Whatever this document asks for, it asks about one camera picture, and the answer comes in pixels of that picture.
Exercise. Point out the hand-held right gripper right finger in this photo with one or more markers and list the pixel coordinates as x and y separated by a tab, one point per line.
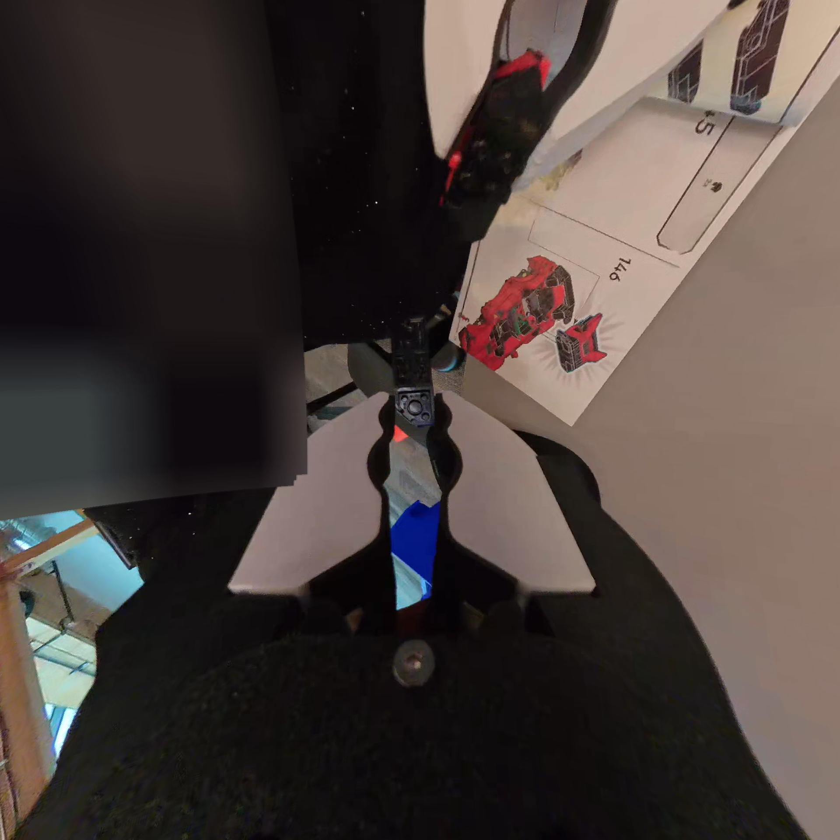
518	518

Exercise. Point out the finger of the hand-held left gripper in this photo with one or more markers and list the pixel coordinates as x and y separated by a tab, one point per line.
643	39
459	52

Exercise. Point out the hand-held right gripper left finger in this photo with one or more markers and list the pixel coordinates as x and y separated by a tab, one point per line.
328	512

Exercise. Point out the red black lego module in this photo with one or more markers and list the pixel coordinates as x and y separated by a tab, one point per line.
499	131

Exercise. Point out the lego instruction booklet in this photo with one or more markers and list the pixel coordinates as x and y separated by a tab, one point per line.
630	216

